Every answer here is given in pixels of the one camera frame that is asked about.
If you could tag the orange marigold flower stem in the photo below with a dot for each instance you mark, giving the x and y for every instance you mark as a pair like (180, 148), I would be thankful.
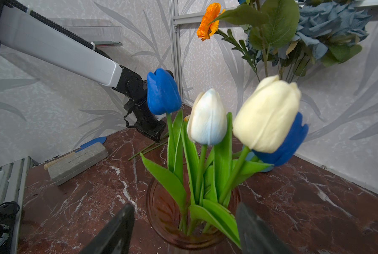
(208, 27)

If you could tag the beige sunflower stem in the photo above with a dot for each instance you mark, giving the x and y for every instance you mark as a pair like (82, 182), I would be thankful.
(270, 25)

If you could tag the blue hand shovel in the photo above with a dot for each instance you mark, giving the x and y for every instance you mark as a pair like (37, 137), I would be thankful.
(82, 147)

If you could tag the pale yellow tulip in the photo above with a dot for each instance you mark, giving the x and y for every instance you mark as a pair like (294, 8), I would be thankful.
(264, 121)

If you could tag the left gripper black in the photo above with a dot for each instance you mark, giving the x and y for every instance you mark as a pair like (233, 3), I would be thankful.
(150, 127)

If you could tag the white blue-tinted tulip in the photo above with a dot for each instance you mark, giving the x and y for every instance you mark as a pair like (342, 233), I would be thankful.
(207, 126)

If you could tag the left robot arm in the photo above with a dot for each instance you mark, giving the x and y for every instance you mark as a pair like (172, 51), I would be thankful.
(24, 30)

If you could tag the blue tulip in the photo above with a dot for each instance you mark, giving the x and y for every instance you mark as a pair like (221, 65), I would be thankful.
(163, 98)
(264, 162)

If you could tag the light blue rose bouquet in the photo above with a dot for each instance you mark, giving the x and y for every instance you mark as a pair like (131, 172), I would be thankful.
(329, 32)

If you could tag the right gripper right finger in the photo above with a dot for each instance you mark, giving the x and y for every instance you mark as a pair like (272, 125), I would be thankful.
(255, 235)

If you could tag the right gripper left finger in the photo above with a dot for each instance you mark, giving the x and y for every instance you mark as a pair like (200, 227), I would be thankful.
(116, 236)

